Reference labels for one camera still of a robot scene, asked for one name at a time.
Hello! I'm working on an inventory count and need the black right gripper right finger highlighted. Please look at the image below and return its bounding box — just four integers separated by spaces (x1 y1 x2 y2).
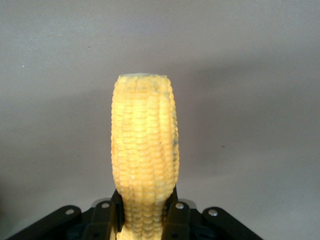
163 186 262 240

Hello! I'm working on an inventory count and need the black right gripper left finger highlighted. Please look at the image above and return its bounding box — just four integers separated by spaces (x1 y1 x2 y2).
4 188 125 240

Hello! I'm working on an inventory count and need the yellow corn cob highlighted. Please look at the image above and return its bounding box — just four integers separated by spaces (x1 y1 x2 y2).
109 72 181 240

